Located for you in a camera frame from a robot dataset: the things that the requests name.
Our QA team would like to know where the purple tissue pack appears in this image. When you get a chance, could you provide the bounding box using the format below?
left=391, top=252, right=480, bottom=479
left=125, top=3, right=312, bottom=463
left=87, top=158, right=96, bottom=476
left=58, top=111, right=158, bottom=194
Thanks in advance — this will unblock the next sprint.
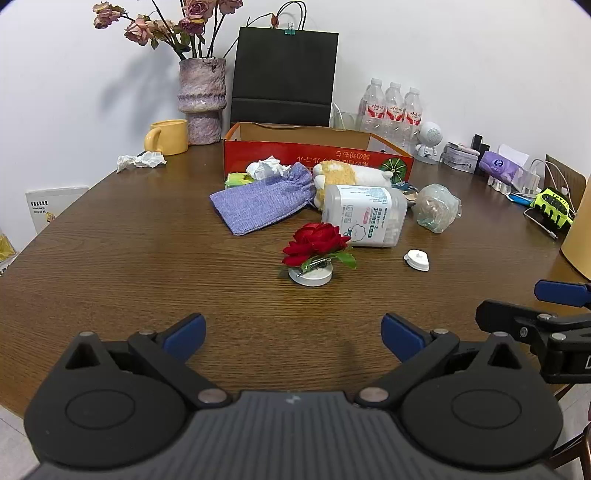
left=478, top=144, right=530, bottom=185

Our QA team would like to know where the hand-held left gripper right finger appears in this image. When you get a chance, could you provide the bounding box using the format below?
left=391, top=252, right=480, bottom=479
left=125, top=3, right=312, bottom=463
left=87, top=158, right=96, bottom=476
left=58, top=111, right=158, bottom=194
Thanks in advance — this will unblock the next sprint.
left=355, top=313, right=523, bottom=409

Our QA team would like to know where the clear plastic bag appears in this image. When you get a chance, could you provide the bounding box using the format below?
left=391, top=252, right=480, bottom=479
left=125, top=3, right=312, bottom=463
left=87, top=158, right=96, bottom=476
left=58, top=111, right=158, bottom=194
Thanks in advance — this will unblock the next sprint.
left=411, top=183, right=462, bottom=234

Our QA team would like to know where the red cardboard box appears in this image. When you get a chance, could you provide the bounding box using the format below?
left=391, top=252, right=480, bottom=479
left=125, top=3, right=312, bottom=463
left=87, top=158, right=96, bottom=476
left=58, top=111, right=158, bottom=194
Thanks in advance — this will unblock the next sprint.
left=223, top=122, right=415, bottom=188

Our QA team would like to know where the beige rounded object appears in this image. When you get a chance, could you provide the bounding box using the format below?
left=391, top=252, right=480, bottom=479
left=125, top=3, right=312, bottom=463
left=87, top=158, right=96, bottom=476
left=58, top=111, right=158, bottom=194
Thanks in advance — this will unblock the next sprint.
left=560, top=178, right=591, bottom=273

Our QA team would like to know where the black paper bag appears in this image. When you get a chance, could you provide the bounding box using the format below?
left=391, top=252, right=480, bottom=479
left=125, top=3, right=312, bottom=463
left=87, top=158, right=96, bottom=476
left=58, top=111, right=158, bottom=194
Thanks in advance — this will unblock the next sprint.
left=230, top=0, right=340, bottom=127

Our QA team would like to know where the small blue trinket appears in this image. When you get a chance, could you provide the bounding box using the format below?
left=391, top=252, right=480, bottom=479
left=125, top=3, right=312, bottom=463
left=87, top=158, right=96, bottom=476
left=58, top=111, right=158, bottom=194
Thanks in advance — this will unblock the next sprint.
left=392, top=182, right=421, bottom=204

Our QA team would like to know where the clear water bottle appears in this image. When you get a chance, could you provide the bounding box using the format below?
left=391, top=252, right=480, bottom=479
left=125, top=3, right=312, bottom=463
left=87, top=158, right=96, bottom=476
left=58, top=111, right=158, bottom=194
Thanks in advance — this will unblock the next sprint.
left=384, top=82, right=406, bottom=139
left=403, top=87, right=424, bottom=148
left=362, top=78, right=386, bottom=134

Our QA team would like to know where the dried pink rose bouquet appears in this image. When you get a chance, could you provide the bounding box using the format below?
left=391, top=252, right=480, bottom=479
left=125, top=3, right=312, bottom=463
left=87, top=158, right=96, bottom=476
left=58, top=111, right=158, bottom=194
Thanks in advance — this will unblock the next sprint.
left=92, top=0, right=280, bottom=61

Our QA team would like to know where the white cable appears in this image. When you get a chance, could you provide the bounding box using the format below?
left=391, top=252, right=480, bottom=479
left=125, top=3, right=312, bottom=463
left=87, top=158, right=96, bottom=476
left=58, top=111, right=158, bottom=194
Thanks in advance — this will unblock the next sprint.
left=526, top=159, right=578, bottom=213

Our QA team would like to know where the red artificial rose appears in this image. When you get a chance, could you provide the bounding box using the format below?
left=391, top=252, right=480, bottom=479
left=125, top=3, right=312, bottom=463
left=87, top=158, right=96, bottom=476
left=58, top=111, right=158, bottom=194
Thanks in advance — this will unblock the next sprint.
left=281, top=223, right=357, bottom=271

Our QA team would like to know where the small white cap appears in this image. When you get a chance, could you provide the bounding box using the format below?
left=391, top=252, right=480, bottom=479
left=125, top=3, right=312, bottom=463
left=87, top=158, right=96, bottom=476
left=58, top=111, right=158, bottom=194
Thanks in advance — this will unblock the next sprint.
left=403, top=249, right=430, bottom=271

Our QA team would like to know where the grey tin box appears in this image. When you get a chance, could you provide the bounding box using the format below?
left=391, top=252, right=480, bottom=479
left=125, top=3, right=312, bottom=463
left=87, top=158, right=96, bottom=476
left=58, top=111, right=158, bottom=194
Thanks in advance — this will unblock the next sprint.
left=438, top=142, right=481, bottom=174

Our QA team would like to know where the yellow printed bag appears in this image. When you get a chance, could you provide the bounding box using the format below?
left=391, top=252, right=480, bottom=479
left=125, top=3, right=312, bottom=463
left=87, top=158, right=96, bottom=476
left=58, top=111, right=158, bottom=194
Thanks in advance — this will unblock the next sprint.
left=0, top=228, right=17, bottom=278

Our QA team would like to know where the white flat box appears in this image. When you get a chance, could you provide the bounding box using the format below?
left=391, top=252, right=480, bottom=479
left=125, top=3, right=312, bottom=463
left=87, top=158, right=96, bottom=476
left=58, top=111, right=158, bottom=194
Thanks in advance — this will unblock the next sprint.
left=25, top=186, right=89, bottom=234

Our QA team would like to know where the brown board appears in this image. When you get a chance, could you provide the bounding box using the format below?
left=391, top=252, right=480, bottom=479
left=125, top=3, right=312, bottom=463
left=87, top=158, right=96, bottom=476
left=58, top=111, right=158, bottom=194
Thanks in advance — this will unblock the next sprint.
left=545, top=154, right=587, bottom=204

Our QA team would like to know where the purple ceramic vase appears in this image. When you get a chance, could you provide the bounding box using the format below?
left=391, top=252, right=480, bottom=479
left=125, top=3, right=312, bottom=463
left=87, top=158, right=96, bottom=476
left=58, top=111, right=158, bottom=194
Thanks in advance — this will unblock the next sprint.
left=178, top=57, right=227, bottom=145

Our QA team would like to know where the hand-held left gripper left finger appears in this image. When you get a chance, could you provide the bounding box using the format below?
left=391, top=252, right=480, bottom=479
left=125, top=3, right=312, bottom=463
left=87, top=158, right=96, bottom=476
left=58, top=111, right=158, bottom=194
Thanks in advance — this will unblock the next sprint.
left=65, top=313, right=230, bottom=409

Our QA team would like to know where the yellow mug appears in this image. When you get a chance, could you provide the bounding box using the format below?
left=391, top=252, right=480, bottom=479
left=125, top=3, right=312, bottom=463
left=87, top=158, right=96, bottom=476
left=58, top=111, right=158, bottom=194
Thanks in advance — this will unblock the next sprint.
left=144, top=119, right=189, bottom=156

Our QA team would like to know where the white plastic jar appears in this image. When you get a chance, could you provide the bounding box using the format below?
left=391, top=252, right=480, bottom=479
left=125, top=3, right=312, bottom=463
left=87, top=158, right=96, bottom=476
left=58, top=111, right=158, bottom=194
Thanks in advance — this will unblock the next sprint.
left=321, top=185, right=409, bottom=248

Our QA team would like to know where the white tissue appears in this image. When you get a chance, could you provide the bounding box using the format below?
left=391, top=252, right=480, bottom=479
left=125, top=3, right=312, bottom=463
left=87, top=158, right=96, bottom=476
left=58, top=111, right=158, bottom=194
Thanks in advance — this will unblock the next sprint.
left=116, top=151, right=167, bottom=173
left=246, top=157, right=293, bottom=180

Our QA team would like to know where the white robot figurine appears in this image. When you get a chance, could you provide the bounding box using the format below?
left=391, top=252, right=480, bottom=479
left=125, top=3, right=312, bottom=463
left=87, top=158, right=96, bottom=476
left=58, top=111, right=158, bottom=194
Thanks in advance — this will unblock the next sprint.
left=414, top=121, right=446, bottom=165

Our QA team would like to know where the purple fabric pouch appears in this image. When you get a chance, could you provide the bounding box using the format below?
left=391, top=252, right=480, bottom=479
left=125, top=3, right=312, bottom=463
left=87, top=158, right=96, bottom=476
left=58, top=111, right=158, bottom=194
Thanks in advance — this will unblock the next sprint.
left=209, top=162, right=317, bottom=236

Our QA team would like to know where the clear glass cup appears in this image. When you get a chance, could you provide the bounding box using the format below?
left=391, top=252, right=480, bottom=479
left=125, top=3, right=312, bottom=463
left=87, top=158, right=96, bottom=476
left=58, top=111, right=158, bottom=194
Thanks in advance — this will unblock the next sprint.
left=330, top=104, right=365, bottom=132

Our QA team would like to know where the white orange plush cat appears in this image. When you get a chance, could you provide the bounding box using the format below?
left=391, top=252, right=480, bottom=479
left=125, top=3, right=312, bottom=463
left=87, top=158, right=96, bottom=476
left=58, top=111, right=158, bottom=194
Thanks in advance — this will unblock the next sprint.
left=312, top=159, right=393, bottom=210

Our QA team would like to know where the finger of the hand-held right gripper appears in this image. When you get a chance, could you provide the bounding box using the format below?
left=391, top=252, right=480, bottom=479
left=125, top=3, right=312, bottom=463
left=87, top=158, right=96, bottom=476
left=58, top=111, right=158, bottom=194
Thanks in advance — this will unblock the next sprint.
left=475, top=299, right=559, bottom=344
left=534, top=279, right=591, bottom=308

